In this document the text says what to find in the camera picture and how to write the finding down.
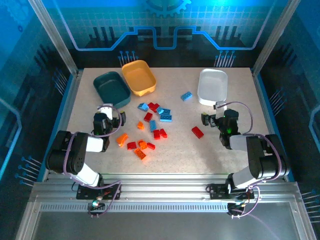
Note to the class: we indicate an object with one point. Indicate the red lego brick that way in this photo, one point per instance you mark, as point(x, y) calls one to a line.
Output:
point(151, 146)
point(164, 133)
point(148, 116)
point(131, 145)
point(197, 132)
point(157, 134)

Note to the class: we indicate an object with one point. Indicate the orange sloped lego brick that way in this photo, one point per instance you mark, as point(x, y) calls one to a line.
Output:
point(122, 139)

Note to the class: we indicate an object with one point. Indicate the blue sloped lego brick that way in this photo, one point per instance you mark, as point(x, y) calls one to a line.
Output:
point(143, 107)

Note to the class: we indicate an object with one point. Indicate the dark teal plastic container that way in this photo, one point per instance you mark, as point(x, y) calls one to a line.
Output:
point(112, 90)

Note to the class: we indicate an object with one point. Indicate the blue long lego brick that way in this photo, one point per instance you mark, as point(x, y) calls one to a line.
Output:
point(153, 125)
point(166, 118)
point(166, 111)
point(187, 96)

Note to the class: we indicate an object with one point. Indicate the orange arch lego brick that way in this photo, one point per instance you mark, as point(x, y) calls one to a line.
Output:
point(142, 144)

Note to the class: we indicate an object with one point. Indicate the red irregular lego piece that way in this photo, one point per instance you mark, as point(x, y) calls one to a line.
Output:
point(153, 107)

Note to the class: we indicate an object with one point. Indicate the white plastic container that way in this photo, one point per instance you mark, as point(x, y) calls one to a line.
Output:
point(212, 85)

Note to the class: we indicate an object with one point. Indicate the orange long lego brick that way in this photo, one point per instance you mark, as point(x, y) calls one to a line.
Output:
point(140, 153)

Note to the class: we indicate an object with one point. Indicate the small blue lego brick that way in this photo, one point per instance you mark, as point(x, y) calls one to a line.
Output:
point(160, 110)

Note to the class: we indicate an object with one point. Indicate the yellow plastic container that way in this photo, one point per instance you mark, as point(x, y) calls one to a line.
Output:
point(138, 75)

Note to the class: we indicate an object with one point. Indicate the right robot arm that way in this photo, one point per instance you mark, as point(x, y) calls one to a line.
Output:
point(265, 155)

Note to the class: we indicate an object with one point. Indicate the slotted metal strip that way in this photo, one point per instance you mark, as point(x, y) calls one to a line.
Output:
point(162, 207)

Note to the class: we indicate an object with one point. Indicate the grey metal panel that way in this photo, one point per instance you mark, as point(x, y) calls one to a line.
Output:
point(162, 225)

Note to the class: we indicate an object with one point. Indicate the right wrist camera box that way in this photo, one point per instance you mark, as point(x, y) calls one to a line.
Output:
point(220, 110)

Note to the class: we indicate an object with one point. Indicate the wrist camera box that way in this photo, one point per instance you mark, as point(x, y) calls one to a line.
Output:
point(220, 110)
point(107, 110)

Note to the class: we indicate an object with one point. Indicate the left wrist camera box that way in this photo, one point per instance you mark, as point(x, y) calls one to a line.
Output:
point(107, 110)

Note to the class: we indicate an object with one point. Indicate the aluminium table side rail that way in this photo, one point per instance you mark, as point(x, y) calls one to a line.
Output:
point(67, 112)
point(263, 100)

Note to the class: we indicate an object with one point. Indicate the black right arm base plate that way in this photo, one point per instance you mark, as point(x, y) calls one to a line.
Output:
point(216, 192)

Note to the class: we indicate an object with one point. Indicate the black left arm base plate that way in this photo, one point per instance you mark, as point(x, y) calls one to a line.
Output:
point(83, 193)

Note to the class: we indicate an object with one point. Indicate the aluminium mounting rail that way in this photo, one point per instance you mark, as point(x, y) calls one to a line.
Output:
point(162, 187)

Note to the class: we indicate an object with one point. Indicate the aluminium frame post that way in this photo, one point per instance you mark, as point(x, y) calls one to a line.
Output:
point(273, 37)
point(53, 37)

